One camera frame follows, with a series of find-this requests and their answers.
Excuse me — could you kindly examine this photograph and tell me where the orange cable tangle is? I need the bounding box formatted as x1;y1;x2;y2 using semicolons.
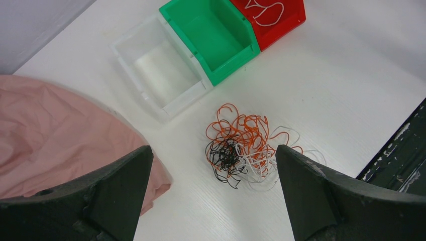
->
205;103;304;177

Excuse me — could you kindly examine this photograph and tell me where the green plastic bin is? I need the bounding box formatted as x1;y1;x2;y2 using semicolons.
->
159;0;261;86

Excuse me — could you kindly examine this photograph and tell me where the clear plastic bin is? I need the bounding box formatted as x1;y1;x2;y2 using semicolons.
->
111;13;213;122

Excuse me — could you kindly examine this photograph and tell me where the pink cloth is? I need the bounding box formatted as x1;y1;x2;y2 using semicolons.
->
0;74;173;216

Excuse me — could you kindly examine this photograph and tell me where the black cable tangle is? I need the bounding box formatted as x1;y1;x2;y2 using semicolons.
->
204;136;249;190

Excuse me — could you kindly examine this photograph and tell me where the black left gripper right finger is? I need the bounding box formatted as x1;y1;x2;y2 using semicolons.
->
276;145;425;240

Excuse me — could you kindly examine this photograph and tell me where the white cable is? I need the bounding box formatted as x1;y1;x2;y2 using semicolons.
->
234;126;328;193

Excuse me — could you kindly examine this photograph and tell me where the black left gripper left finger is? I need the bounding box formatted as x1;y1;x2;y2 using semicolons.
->
1;146;154;240

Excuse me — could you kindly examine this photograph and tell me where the red plastic bin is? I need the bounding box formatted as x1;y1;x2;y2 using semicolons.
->
231;0;306;52

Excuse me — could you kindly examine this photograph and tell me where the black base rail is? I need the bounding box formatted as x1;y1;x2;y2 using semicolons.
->
357;100;425;196

